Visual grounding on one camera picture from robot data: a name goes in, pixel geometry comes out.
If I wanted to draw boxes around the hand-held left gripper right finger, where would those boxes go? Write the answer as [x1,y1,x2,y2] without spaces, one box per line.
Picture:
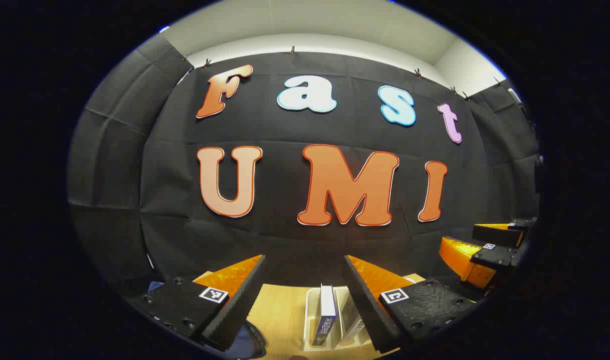
[343,254,478,355]

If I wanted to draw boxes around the blue schoolbag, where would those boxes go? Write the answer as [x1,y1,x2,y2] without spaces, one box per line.
[146,280,268,360]

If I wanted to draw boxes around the blue cover book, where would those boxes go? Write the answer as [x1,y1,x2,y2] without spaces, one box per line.
[312,284,338,348]

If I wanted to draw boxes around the portrait cover book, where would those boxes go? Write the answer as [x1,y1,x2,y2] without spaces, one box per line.
[337,287,368,346]

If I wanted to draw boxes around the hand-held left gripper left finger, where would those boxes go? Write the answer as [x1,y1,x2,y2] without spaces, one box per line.
[127,254,267,353]

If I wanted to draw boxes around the white bookshelf rack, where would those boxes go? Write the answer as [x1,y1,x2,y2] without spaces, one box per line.
[303,285,373,352]

